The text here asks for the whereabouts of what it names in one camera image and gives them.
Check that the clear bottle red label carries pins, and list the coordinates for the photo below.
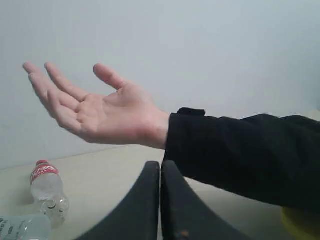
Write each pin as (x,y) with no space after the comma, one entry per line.
(47,189)

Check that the open bare human hand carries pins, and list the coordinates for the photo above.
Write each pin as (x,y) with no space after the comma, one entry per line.
(127,116)

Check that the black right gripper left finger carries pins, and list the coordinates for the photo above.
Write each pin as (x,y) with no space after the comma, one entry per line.
(136,217)

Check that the black sleeved forearm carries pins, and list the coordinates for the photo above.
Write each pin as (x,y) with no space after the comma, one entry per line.
(275,160)

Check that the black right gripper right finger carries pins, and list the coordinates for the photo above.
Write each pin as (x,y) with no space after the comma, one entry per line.
(184,216)

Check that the white bottle green label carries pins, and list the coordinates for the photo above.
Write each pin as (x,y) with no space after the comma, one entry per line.
(25,227)

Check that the yellow bottle red cap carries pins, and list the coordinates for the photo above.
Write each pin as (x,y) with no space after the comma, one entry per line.
(302,225)

